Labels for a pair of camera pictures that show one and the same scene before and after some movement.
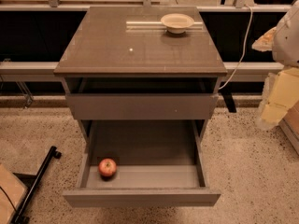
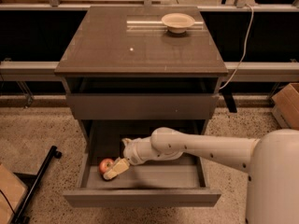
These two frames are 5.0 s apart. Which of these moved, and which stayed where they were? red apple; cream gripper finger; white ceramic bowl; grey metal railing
Moved: cream gripper finger
Stayed: red apple; white ceramic bowl; grey metal railing
